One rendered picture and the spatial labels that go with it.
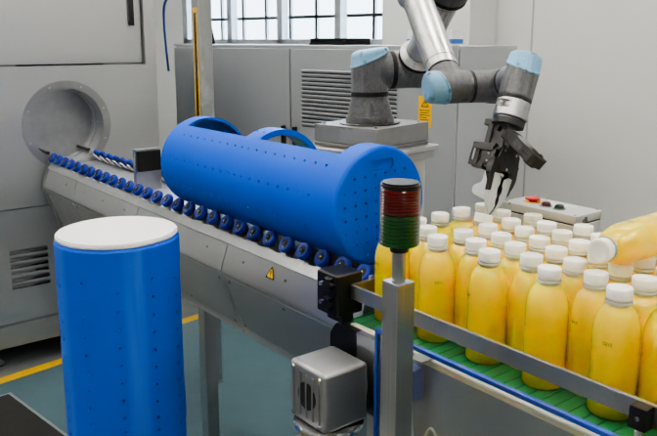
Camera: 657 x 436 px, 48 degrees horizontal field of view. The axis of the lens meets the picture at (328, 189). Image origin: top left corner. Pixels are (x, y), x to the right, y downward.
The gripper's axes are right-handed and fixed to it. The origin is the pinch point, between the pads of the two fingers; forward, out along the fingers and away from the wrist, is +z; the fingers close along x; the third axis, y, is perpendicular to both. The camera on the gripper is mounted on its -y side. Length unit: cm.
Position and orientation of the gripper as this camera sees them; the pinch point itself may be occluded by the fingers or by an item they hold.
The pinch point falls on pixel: (492, 209)
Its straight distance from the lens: 162.4
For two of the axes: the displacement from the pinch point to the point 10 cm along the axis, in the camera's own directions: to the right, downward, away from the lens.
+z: -2.8, 9.6, -0.8
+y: -6.1, -1.1, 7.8
